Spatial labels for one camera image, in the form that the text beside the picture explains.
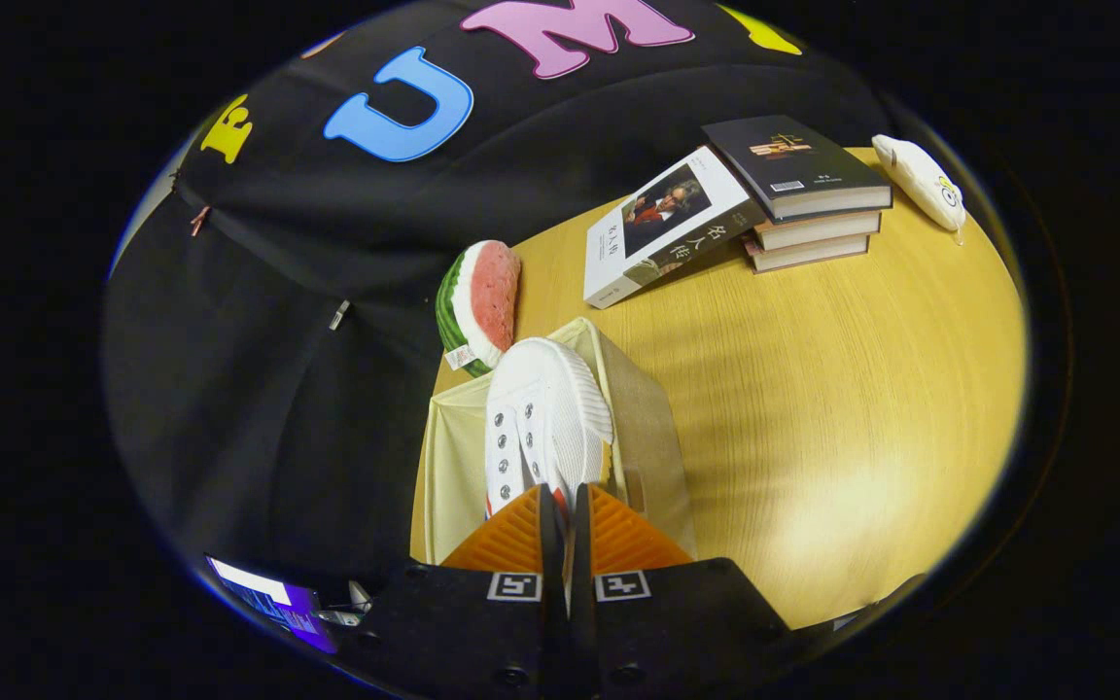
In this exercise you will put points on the white plush toy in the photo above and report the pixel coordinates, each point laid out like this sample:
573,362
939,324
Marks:
922,180

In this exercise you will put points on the tan edged book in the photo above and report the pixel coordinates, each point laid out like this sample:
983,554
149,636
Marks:
808,254
818,230

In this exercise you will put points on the white canvas shoe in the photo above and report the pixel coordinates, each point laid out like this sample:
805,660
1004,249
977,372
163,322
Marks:
550,408

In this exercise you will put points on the black cover book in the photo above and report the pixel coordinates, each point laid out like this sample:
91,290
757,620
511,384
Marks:
793,160

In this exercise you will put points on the beige fabric storage box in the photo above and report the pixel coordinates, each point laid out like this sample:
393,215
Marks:
652,447

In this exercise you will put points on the black backdrop cloth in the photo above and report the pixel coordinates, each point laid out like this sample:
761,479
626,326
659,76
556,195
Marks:
259,408

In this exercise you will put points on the red clip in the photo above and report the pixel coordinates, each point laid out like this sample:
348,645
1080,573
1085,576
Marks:
200,221

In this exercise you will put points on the watermelon slice toy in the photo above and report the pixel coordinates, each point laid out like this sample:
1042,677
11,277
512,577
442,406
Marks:
487,297

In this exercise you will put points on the silver clip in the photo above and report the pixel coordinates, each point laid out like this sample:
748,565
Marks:
339,315

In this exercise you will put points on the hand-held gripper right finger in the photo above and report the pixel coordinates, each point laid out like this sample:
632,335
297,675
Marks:
581,544

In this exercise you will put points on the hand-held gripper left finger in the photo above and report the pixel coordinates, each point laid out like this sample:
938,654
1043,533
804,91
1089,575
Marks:
549,544

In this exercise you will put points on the white portrait cover book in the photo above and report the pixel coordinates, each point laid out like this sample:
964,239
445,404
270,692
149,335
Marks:
667,224

